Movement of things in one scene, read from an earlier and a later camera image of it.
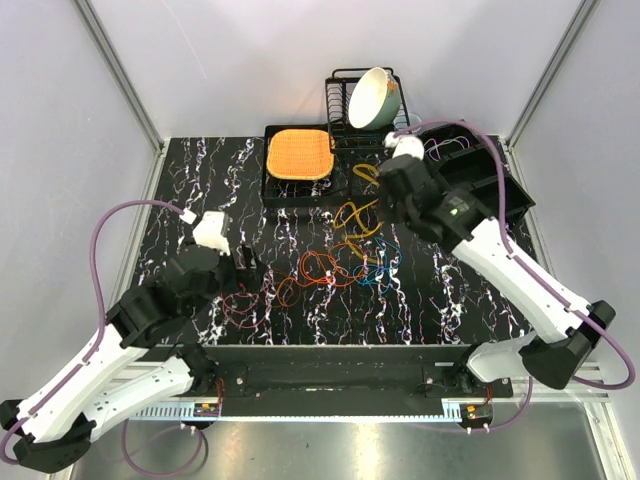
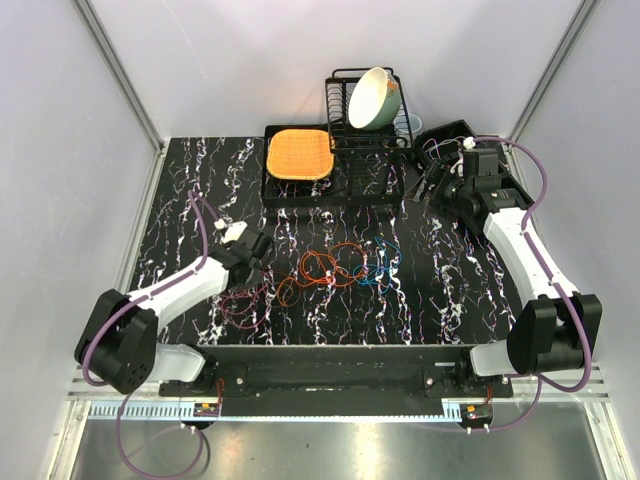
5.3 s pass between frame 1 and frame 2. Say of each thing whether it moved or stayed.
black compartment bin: stayed
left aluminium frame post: stayed
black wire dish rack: stayed
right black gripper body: moved
